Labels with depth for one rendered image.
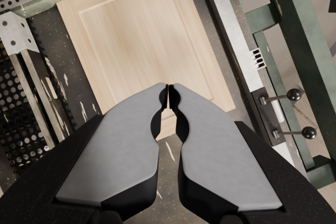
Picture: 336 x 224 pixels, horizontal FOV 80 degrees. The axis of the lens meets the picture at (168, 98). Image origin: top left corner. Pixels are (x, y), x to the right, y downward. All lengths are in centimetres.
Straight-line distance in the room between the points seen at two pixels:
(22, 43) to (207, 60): 60
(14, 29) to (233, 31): 70
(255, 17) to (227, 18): 15
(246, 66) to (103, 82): 49
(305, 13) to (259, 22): 14
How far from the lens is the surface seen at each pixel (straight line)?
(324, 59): 87
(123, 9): 77
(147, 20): 75
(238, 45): 74
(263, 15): 89
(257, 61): 80
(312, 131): 71
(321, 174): 102
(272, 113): 77
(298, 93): 68
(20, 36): 81
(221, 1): 77
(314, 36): 86
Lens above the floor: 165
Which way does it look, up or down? 35 degrees down
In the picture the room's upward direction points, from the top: 157 degrees clockwise
